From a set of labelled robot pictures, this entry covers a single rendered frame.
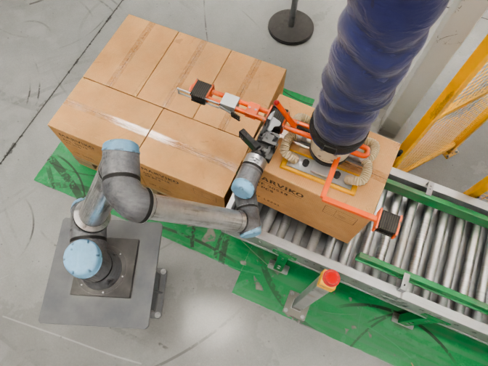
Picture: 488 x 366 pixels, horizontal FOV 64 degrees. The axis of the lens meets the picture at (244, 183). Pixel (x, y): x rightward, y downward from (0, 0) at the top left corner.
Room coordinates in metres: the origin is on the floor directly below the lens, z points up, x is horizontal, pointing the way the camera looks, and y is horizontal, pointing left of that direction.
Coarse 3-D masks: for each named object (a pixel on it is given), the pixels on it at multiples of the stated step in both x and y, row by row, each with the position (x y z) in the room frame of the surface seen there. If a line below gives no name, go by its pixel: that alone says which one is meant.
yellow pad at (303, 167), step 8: (296, 152) 0.80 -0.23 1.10; (288, 160) 0.76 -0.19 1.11; (304, 160) 0.75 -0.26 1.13; (312, 160) 0.76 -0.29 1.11; (288, 168) 0.72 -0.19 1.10; (296, 168) 0.72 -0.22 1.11; (304, 168) 0.72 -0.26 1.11; (336, 168) 0.73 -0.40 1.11; (304, 176) 0.69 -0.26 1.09; (312, 176) 0.69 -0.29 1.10; (320, 176) 0.69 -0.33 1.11; (336, 176) 0.68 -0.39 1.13; (344, 176) 0.69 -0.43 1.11; (336, 184) 0.65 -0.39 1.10; (344, 184) 0.65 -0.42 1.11; (344, 192) 0.62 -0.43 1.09; (352, 192) 0.62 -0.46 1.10
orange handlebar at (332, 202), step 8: (216, 104) 0.97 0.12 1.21; (240, 104) 0.97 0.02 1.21; (248, 104) 0.96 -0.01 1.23; (256, 104) 0.96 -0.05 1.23; (240, 112) 0.93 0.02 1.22; (248, 112) 0.92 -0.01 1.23; (256, 112) 0.92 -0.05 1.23; (264, 112) 0.93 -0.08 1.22; (296, 120) 0.89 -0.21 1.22; (288, 128) 0.85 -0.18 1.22; (304, 136) 0.82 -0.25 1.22; (352, 152) 0.75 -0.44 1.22; (360, 152) 0.74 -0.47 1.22; (368, 152) 0.75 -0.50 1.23; (336, 160) 0.71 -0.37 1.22; (328, 176) 0.64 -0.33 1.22; (328, 184) 0.60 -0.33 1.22; (328, 200) 0.53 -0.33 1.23; (336, 200) 0.54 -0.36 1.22; (344, 208) 0.50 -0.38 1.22; (352, 208) 0.50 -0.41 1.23; (368, 216) 0.47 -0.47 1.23; (376, 216) 0.47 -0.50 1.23
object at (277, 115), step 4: (272, 108) 0.94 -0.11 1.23; (276, 108) 0.94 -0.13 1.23; (268, 112) 0.92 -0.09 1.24; (276, 112) 0.93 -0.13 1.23; (288, 112) 0.92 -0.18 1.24; (276, 116) 0.90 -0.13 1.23; (280, 116) 0.90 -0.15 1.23; (264, 120) 0.88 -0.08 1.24; (280, 120) 0.89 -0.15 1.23; (284, 120) 0.88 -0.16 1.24; (280, 124) 0.87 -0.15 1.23; (284, 124) 0.86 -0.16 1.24; (276, 128) 0.85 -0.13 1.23; (280, 128) 0.85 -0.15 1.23; (276, 132) 0.85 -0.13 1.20; (280, 132) 0.85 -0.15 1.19
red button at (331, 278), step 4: (324, 272) 0.30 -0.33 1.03; (328, 272) 0.30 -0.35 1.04; (332, 272) 0.30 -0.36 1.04; (336, 272) 0.30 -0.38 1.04; (324, 276) 0.28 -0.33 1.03; (328, 276) 0.28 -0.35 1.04; (332, 276) 0.28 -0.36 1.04; (336, 276) 0.28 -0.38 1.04; (324, 280) 0.26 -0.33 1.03; (328, 280) 0.26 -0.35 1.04; (332, 280) 0.26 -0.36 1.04; (336, 280) 0.26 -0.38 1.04; (328, 284) 0.25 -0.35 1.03; (332, 284) 0.25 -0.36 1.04; (336, 284) 0.25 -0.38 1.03
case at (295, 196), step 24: (384, 144) 0.87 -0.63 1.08; (360, 168) 0.74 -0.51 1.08; (384, 168) 0.74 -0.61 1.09; (264, 192) 0.71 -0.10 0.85; (288, 192) 0.66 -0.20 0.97; (312, 192) 0.62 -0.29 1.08; (336, 192) 0.62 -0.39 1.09; (360, 192) 0.63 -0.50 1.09; (312, 216) 0.60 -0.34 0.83; (336, 216) 0.56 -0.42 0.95; (360, 216) 0.53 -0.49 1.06
